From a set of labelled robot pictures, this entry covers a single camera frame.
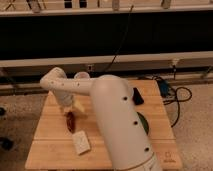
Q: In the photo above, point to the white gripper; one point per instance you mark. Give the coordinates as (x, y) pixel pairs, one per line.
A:
(65, 102)

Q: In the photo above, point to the dark red pepper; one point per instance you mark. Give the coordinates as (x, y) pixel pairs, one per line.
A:
(70, 120)

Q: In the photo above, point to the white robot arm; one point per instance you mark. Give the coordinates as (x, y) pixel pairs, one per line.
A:
(128, 145)

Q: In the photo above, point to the white sponge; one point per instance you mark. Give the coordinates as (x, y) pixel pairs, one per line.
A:
(81, 142)

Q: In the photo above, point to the pale yellow block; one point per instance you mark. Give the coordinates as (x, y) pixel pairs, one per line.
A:
(78, 106)

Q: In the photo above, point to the white cup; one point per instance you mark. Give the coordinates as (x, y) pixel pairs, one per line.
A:
(82, 75)

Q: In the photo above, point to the black phone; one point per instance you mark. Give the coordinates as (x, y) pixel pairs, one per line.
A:
(137, 98)

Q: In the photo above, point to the green plate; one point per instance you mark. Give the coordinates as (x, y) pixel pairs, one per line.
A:
(144, 122)

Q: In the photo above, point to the blue box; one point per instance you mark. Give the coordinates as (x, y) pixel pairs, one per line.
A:
(165, 88)

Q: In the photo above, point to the white wall plug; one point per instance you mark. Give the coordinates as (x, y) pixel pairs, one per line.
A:
(175, 62)

